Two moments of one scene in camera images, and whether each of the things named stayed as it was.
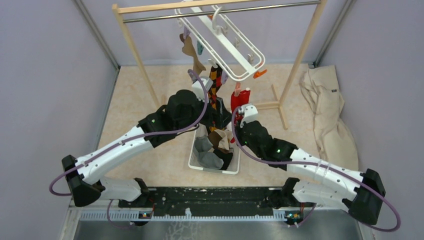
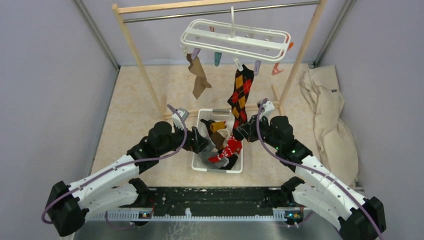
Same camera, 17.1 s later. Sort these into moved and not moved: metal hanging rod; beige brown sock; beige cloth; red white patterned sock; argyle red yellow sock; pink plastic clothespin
Moved: argyle red yellow sock; red white patterned sock; pink plastic clothespin
Not moved: beige cloth; metal hanging rod; beige brown sock
